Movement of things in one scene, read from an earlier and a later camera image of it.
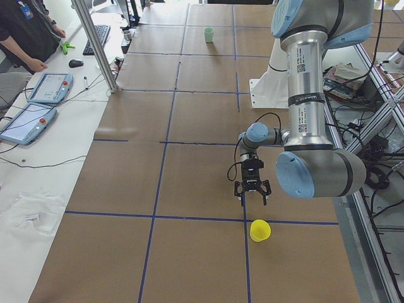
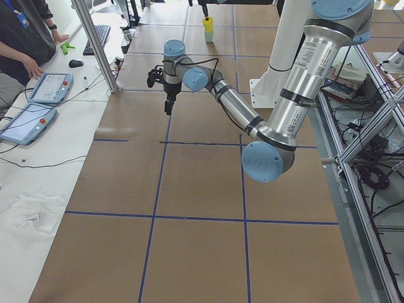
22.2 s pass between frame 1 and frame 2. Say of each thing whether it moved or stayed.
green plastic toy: stayed
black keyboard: stayed
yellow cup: moved
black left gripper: moved
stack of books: stayed
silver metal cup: stayed
